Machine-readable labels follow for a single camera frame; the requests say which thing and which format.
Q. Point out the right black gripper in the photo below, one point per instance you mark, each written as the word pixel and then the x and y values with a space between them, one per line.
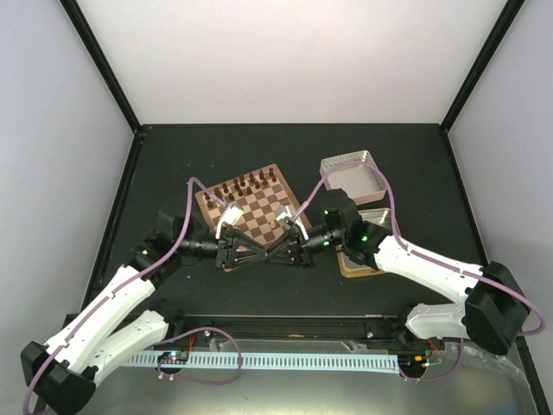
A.
pixel 304 253

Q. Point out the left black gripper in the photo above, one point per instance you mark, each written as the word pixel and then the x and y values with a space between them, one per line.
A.
pixel 232 238

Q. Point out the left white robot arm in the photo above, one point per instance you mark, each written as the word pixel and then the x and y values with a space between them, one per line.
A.
pixel 66 370

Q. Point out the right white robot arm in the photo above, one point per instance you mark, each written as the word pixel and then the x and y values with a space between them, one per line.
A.
pixel 485 303

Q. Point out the wooden chess board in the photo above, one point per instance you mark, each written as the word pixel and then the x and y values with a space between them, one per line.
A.
pixel 259 207

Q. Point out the left small circuit board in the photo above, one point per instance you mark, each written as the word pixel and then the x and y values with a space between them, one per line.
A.
pixel 173 357

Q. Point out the small circuit board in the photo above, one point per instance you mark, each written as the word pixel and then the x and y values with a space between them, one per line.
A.
pixel 173 357
pixel 416 361

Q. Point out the right small circuit board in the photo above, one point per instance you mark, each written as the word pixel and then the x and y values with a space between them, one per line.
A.
pixel 416 361

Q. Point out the gold metal tin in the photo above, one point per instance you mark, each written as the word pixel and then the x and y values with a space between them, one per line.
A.
pixel 379 217

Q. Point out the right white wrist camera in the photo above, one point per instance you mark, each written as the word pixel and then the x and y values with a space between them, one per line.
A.
pixel 286 215

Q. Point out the black mounting rail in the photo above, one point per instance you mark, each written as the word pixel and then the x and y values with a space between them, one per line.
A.
pixel 378 331

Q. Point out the light blue cable duct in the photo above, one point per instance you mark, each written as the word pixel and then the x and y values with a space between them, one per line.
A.
pixel 366 363

